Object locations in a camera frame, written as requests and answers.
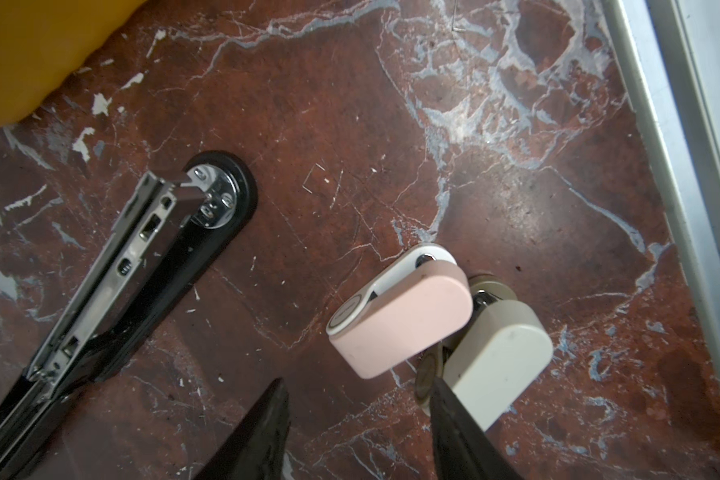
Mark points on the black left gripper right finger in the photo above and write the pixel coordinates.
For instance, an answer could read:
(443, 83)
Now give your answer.
(461, 449)

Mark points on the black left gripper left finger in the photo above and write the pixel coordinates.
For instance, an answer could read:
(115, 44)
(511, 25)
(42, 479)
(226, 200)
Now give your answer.
(256, 447)

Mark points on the beige mini stapler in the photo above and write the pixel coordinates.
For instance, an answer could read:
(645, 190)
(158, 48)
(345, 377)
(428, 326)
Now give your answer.
(490, 362)

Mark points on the black metal stapler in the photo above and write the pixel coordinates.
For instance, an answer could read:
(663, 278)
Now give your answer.
(172, 229)

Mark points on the yellow plastic tray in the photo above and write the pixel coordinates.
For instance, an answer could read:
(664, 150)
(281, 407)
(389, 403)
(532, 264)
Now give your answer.
(42, 42)

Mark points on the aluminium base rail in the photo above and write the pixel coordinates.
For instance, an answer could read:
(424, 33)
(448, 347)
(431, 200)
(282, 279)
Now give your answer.
(668, 54)

